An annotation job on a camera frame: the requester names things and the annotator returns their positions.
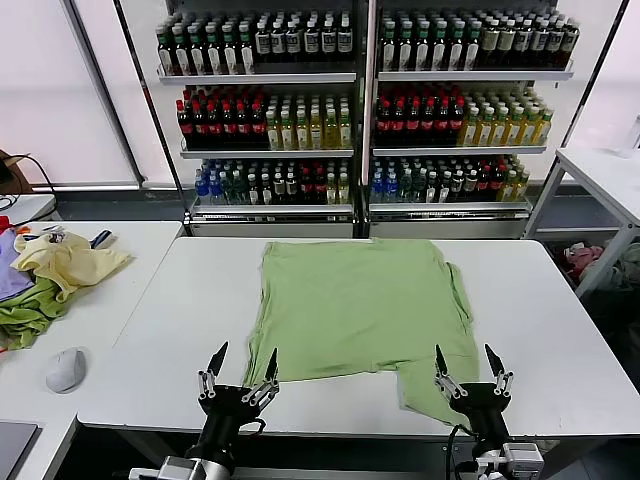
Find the crumpled green garment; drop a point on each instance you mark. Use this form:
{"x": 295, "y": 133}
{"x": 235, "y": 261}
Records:
{"x": 30, "y": 315}

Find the white printed cloth item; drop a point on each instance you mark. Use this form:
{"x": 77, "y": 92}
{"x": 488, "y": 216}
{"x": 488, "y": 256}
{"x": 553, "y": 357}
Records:
{"x": 55, "y": 235}

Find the grey garment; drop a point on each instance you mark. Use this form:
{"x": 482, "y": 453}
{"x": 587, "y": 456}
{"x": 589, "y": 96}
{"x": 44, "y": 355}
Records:
{"x": 625, "y": 270}

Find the small green water bottle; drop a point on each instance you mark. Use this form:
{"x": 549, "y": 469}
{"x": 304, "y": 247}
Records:
{"x": 228, "y": 190}
{"x": 241, "y": 190}
{"x": 419, "y": 187}
{"x": 406, "y": 187}

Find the white computer mouse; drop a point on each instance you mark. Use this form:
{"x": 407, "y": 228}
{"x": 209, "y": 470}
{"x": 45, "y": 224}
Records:
{"x": 66, "y": 371}

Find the small dark bottle white label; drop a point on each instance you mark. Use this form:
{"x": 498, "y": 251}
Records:
{"x": 444, "y": 187}
{"x": 254, "y": 191}
{"x": 432, "y": 187}
{"x": 266, "y": 191}

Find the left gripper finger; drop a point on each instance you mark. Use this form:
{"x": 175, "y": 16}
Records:
{"x": 270, "y": 365}
{"x": 219, "y": 361}

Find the small blue drink bottle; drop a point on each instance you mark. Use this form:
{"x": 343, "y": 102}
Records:
{"x": 377, "y": 187}
{"x": 215, "y": 189}
{"x": 201, "y": 189}
{"x": 391, "y": 187}

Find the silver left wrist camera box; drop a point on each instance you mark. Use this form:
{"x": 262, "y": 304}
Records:
{"x": 177, "y": 469}

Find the pink garment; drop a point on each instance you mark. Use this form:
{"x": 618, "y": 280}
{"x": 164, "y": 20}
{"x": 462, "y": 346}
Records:
{"x": 582, "y": 256}

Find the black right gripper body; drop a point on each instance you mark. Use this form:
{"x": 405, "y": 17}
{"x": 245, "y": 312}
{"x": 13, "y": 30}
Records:
{"x": 481, "y": 402}

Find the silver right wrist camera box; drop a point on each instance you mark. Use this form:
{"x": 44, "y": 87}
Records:
{"x": 522, "y": 456}

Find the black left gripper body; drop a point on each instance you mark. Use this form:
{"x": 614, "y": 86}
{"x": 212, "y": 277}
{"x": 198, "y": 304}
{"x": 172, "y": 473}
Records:
{"x": 225, "y": 406}

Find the light green t-shirt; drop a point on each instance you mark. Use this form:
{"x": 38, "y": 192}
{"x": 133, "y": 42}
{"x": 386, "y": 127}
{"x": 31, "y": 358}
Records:
{"x": 350, "y": 310}

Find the dark bottle grey label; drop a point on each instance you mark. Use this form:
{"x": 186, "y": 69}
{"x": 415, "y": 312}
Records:
{"x": 556, "y": 45}
{"x": 540, "y": 45}
{"x": 571, "y": 44}
{"x": 523, "y": 45}

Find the pale yellow shirt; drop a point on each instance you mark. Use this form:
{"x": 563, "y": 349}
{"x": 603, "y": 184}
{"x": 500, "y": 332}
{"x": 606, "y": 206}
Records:
{"x": 75, "y": 265}

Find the white metal frame table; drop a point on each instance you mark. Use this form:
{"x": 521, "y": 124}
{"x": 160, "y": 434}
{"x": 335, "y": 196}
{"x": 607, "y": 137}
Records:
{"x": 602, "y": 260}

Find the dark bottle green cap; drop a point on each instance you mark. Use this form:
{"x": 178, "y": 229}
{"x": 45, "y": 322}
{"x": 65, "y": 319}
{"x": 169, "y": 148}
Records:
{"x": 181, "y": 55}
{"x": 165, "y": 55}
{"x": 388, "y": 50}
{"x": 456, "y": 50}
{"x": 245, "y": 53}
{"x": 439, "y": 50}
{"x": 405, "y": 50}
{"x": 197, "y": 55}
{"x": 473, "y": 50}
{"x": 422, "y": 50}
{"x": 230, "y": 54}
{"x": 214, "y": 54}

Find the metal shelf rack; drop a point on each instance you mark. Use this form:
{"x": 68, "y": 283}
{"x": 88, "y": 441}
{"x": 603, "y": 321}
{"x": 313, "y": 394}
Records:
{"x": 475, "y": 76}
{"x": 257, "y": 78}

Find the small red cap cola bottle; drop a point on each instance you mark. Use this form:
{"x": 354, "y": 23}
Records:
{"x": 483, "y": 186}
{"x": 305, "y": 190}
{"x": 496, "y": 186}
{"x": 318, "y": 190}

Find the small red cloth item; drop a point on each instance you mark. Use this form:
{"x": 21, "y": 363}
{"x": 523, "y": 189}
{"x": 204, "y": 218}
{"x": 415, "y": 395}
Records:
{"x": 3, "y": 223}

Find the brown cardboard box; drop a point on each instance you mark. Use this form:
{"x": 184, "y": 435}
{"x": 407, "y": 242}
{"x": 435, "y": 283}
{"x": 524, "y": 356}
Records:
{"x": 17, "y": 170}

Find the blue white striped cloth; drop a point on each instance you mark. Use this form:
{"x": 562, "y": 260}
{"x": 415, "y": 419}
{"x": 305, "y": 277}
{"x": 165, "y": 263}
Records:
{"x": 102, "y": 238}

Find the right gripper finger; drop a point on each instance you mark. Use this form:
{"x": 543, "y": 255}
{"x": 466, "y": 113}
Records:
{"x": 441, "y": 364}
{"x": 495, "y": 361}

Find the dark grey tablet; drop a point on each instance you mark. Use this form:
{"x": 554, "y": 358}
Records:
{"x": 17, "y": 445}

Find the tea bottle beige label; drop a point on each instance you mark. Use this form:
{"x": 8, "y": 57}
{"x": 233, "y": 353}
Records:
{"x": 490, "y": 45}
{"x": 507, "y": 45}

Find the purple garment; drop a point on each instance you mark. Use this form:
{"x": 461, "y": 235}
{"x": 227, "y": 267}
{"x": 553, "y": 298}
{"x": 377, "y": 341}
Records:
{"x": 10, "y": 275}

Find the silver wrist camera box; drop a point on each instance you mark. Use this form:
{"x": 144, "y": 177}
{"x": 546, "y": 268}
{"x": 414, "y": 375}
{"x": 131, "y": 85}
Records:
{"x": 522, "y": 456}
{"x": 177, "y": 469}

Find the small orange item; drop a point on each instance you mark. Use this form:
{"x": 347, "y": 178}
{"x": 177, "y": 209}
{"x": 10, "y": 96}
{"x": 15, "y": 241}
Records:
{"x": 24, "y": 230}

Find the small yellow drink bottle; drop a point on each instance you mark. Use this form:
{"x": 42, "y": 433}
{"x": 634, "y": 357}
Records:
{"x": 344, "y": 190}
{"x": 521, "y": 186}
{"x": 331, "y": 190}
{"x": 508, "y": 187}

